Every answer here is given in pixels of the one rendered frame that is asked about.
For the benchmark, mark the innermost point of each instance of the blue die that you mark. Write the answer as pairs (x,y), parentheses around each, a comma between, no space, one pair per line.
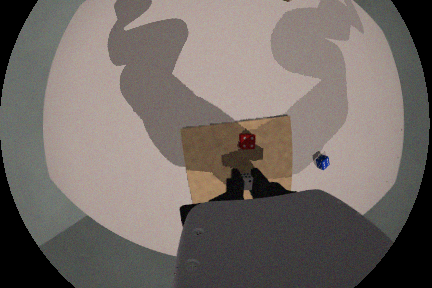
(322,162)

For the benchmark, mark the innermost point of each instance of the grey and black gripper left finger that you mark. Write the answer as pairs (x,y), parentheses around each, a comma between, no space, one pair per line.
(233,192)

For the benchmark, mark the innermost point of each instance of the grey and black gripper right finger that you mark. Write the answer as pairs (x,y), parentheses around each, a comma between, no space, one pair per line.
(260,188)

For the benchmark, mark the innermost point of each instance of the tan square mat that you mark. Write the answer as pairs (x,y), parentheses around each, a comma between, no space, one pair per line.
(211,152)

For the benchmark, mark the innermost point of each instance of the white die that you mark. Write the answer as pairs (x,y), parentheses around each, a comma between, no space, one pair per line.
(248,179)

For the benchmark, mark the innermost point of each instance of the red die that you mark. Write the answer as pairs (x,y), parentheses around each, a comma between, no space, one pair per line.
(247,141)

